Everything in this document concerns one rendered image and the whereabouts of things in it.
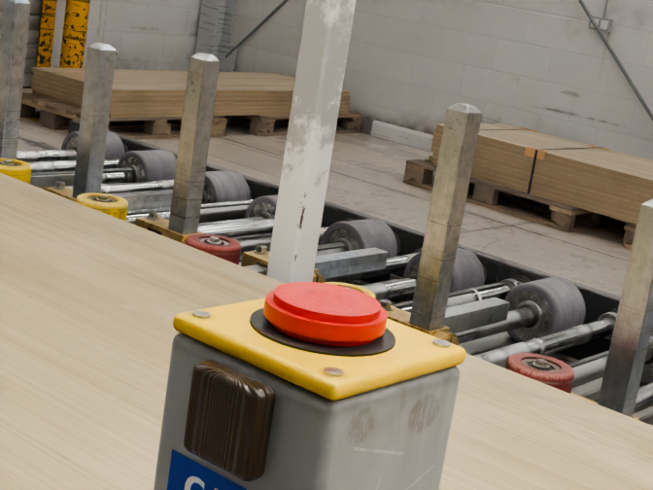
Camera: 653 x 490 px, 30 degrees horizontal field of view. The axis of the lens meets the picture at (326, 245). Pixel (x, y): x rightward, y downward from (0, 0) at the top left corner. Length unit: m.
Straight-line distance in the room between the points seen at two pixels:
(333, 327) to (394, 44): 8.90
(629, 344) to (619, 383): 0.05
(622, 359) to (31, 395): 0.74
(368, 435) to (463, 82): 8.54
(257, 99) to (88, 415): 7.40
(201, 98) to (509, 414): 0.87
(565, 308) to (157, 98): 5.91
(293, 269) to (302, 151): 0.16
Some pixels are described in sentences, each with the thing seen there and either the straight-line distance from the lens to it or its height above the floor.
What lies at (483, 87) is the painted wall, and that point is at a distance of 8.81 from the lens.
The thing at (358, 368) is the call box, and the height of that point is 1.22.
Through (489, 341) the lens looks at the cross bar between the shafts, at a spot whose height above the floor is 0.74.
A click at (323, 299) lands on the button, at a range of 0.39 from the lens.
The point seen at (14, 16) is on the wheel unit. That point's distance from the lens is 2.33.
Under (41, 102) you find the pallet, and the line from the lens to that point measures 7.84.
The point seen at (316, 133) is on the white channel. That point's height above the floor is 1.10.
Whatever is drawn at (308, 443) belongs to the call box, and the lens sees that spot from 0.36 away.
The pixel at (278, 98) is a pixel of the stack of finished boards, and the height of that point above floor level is 0.26.
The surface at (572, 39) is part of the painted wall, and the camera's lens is 8.47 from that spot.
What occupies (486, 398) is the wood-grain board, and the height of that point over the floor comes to 0.90.
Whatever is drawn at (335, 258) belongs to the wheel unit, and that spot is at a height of 0.86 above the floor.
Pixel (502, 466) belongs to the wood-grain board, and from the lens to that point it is 1.17.
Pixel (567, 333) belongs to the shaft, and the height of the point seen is 0.81.
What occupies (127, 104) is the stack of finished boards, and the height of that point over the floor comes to 0.23.
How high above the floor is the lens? 1.34
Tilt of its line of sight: 14 degrees down
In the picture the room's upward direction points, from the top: 9 degrees clockwise
